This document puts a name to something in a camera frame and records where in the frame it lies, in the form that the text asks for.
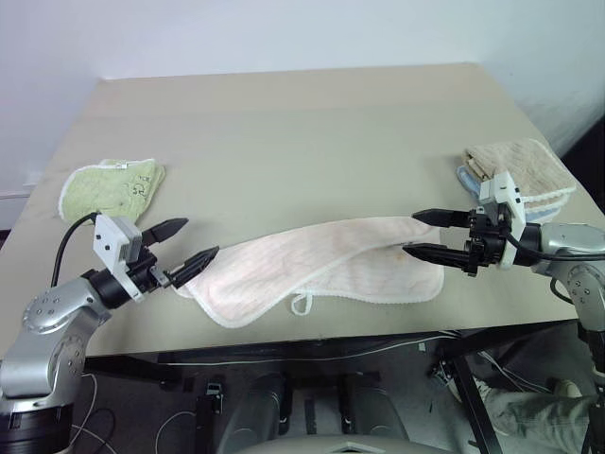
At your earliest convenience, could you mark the white cable under table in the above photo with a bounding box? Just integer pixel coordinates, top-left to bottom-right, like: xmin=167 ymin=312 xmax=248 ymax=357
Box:
xmin=163 ymin=336 xmax=474 ymax=369

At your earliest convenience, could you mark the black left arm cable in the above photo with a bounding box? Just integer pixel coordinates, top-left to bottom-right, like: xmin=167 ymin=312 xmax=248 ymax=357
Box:
xmin=51 ymin=215 xmax=103 ymax=288

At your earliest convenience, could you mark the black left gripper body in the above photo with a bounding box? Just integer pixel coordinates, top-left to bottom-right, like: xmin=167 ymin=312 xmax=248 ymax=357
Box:
xmin=127 ymin=248 xmax=172 ymax=293

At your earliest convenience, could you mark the person's white shoe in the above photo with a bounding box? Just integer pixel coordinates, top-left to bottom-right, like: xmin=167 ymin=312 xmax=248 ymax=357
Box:
xmin=551 ymin=377 xmax=584 ymax=400

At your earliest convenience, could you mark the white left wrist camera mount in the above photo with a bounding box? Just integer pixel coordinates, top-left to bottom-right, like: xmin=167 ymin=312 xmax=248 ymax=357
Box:
xmin=93 ymin=213 xmax=146 ymax=305

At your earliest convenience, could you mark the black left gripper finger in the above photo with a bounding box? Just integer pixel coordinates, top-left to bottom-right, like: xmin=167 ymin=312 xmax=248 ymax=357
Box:
xmin=141 ymin=218 xmax=189 ymax=247
xmin=165 ymin=245 xmax=221 ymax=289

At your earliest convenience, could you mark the thin white floor cable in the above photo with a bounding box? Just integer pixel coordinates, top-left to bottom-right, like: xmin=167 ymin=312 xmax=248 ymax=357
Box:
xmin=68 ymin=372 xmax=209 ymax=454

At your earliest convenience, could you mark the black table frame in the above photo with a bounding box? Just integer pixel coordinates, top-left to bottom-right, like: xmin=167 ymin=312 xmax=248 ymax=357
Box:
xmin=83 ymin=319 xmax=587 ymax=454

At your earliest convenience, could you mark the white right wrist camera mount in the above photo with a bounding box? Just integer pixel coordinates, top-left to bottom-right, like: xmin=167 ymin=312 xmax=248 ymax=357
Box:
xmin=477 ymin=170 xmax=527 ymax=271

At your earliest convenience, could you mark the folded light blue towel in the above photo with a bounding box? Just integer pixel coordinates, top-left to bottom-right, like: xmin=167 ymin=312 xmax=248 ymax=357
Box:
xmin=455 ymin=165 xmax=564 ymax=223

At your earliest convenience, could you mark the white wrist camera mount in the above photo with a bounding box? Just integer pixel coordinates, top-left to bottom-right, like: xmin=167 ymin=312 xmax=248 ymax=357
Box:
xmin=93 ymin=213 xmax=146 ymax=305
xmin=477 ymin=170 xmax=527 ymax=271

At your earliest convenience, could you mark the folded beige towel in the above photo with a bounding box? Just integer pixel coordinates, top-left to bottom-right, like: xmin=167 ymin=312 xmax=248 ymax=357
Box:
xmin=461 ymin=137 xmax=577 ymax=210

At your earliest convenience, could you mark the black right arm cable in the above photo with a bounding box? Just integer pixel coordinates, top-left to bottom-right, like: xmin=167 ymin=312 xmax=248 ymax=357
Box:
xmin=504 ymin=234 xmax=605 ymax=305

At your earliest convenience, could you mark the pale pink towel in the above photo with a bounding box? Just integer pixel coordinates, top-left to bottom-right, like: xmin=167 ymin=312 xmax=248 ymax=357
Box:
xmin=174 ymin=215 xmax=445 ymax=329

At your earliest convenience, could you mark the green cloth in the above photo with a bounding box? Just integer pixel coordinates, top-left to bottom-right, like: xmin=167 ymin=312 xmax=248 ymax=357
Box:
xmin=57 ymin=157 xmax=167 ymax=223

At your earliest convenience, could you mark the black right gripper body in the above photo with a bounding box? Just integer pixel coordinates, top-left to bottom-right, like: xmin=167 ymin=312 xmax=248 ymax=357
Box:
xmin=465 ymin=201 xmax=514 ymax=278

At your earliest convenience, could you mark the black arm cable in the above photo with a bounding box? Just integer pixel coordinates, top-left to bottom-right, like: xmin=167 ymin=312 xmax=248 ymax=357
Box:
xmin=51 ymin=215 xmax=103 ymax=288
xmin=504 ymin=234 xmax=605 ymax=305

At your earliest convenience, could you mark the person's grey trouser leg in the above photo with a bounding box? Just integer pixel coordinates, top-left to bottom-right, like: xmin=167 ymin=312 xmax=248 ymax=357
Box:
xmin=484 ymin=385 xmax=605 ymax=439

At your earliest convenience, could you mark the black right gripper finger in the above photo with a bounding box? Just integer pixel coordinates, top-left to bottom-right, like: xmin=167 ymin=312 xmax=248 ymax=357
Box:
xmin=412 ymin=209 xmax=474 ymax=229
xmin=402 ymin=243 xmax=475 ymax=273

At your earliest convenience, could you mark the dark rounded shape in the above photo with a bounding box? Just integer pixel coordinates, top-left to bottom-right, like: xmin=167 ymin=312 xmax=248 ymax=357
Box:
xmin=220 ymin=372 xmax=290 ymax=445

